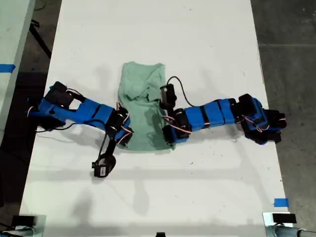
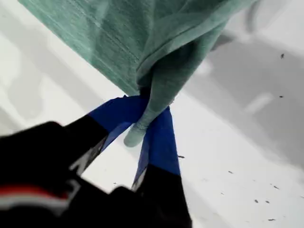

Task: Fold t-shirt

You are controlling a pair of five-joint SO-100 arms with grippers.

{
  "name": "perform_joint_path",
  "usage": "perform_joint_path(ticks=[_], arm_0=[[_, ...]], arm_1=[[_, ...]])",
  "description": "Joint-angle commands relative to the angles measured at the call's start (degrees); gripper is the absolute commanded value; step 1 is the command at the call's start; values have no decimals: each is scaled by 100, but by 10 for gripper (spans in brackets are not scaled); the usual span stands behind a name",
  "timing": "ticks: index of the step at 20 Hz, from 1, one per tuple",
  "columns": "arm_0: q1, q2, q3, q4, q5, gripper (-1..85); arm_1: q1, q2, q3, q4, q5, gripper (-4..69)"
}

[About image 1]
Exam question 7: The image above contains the pale green T-shirt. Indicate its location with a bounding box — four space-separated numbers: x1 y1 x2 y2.
116 62 177 155

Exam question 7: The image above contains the black tripod leg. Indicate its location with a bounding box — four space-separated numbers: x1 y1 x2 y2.
29 21 53 60

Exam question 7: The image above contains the silver metal plate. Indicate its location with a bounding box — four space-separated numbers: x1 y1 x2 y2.
262 211 301 237
18 214 47 237

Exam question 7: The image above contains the small black box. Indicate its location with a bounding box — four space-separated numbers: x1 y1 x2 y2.
11 215 38 226
272 213 297 223

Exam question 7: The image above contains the white side bench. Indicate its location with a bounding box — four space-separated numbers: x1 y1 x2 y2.
0 0 37 146

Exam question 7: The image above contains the pale grey padded tube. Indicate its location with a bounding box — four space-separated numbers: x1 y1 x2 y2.
268 224 316 237
0 227 35 237

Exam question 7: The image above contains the camera black stalk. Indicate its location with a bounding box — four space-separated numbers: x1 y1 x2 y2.
97 133 117 161
159 102 175 116

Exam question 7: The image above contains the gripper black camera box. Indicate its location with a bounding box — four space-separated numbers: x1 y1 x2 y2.
159 83 177 111
91 154 117 178

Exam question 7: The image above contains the camera black cable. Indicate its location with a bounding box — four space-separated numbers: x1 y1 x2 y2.
36 119 111 161
167 76 198 107

